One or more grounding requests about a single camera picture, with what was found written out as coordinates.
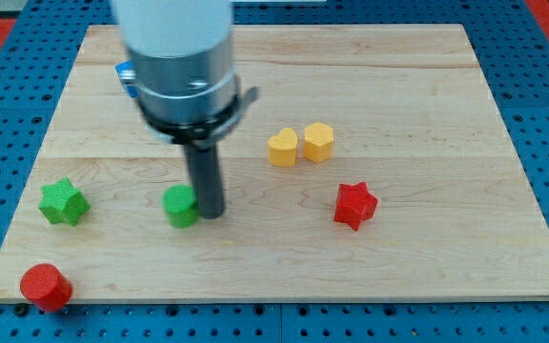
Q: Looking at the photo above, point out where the blue block behind arm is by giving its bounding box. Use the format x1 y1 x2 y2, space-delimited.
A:
114 60 137 99

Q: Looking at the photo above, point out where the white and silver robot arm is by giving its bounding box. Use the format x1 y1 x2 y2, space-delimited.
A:
111 0 258 149

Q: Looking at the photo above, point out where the light wooden board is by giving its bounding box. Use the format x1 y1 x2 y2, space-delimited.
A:
0 24 549 304

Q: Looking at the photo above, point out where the yellow heart block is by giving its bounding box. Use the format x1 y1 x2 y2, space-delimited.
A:
267 128 298 167

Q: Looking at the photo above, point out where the yellow hexagon block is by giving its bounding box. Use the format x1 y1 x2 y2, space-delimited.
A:
303 122 335 163

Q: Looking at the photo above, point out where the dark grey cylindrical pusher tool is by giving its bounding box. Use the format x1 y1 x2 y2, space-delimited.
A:
183 144 225 219

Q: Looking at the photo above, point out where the red star block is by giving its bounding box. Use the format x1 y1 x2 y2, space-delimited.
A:
334 182 379 232

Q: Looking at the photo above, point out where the green cylinder block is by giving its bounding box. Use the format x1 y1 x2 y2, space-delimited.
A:
162 185 199 229

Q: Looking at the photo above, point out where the green star block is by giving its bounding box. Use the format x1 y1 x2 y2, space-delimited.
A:
38 177 91 226

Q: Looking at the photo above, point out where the red cylinder block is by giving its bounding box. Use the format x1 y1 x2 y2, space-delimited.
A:
20 263 73 313

